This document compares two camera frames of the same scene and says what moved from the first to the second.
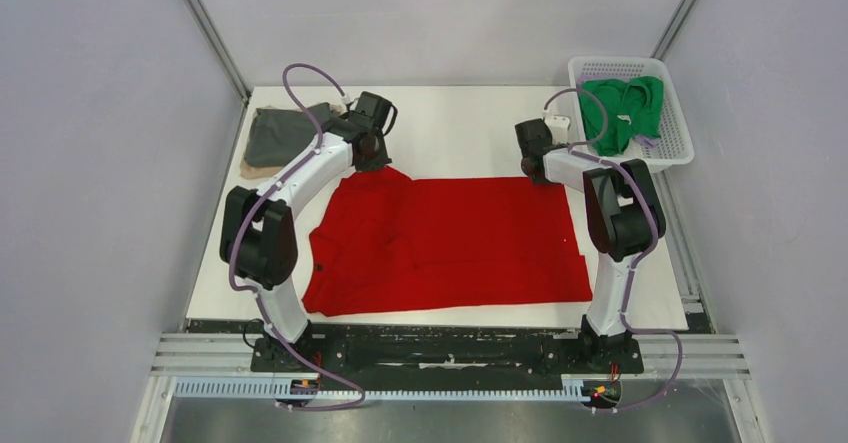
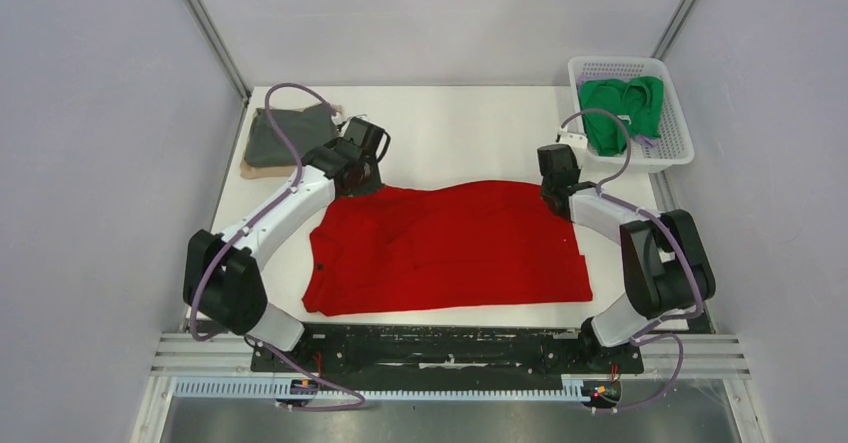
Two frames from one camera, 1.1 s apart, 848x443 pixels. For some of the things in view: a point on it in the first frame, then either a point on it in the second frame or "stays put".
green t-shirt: (634, 108) stays put
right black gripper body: (523, 164) -> (544, 190)
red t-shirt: (381, 239) stays put
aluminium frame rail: (226, 356) stays put
